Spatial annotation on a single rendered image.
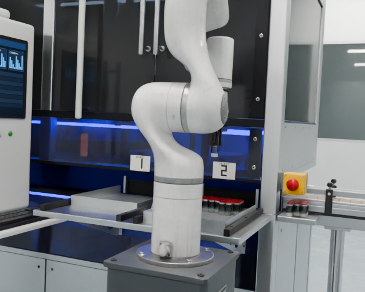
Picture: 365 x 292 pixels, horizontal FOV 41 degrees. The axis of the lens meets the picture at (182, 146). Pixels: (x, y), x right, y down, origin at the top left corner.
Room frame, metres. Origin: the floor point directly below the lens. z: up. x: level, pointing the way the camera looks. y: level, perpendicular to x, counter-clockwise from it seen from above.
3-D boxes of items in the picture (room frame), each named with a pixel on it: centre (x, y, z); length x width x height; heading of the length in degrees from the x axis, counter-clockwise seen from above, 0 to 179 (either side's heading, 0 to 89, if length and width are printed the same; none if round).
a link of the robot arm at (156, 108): (1.20, 0.04, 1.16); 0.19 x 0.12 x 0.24; 73
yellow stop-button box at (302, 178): (1.69, -0.40, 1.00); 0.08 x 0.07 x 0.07; 158
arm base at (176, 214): (1.19, 0.01, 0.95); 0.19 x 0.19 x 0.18
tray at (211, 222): (1.57, -0.08, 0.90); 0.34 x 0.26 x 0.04; 157
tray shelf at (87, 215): (1.67, 0.06, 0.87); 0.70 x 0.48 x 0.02; 68
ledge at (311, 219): (1.72, -0.43, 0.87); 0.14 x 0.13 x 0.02; 158
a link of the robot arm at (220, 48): (1.54, -0.10, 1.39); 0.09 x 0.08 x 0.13; 73
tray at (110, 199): (1.80, 0.19, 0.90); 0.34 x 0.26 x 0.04; 158
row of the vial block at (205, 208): (1.67, -0.12, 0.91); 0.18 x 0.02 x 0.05; 67
